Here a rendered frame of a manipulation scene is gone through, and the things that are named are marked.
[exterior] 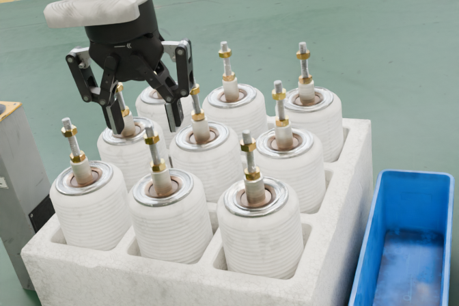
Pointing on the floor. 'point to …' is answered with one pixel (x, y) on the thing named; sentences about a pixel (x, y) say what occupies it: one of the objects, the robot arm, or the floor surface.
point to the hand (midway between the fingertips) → (145, 120)
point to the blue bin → (406, 241)
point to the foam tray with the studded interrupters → (35, 260)
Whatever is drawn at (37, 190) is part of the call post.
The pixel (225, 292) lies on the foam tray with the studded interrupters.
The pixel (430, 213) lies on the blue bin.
